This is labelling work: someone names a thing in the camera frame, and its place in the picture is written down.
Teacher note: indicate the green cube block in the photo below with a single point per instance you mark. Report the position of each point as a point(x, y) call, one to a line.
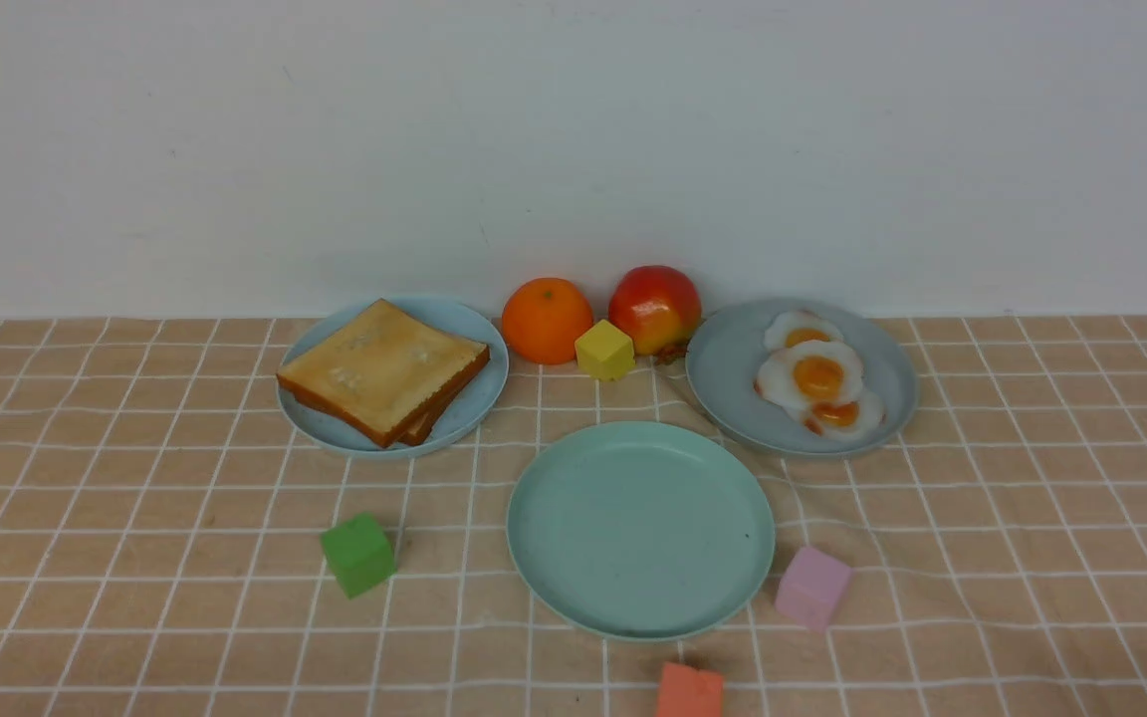
point(359, 555)

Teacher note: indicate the yellow cube block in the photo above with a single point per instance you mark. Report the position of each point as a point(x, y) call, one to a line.
point(605, 353)

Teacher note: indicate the red yellow apple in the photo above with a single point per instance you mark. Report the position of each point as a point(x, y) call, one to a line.
point(659, 308)

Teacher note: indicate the grey blue right plate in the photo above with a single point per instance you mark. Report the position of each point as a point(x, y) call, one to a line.
point(727, 352)

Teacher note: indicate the fried egg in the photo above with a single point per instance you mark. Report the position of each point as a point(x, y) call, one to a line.
point(815, 372)
point(846, 423)
point(790, 329)

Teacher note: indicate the orange fruit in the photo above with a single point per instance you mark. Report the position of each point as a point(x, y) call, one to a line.
point(544, 318)

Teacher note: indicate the teal centre plate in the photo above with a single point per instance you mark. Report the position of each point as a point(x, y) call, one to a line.
point(641, 531)

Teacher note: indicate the light blue left plate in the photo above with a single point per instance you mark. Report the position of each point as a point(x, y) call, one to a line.
point(467, 410)

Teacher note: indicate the pink cube block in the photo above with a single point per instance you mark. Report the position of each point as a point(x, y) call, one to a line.
point(812, 588)

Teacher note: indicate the orange-red cube block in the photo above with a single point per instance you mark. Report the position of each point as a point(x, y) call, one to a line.
point(685, 691)

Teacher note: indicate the beige checkered tablecloth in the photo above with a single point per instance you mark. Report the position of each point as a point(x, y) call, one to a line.
point(160, 529)

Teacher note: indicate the toast slice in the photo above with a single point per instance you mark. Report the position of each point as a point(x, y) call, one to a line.
point(422, 427)
point(379, 371)

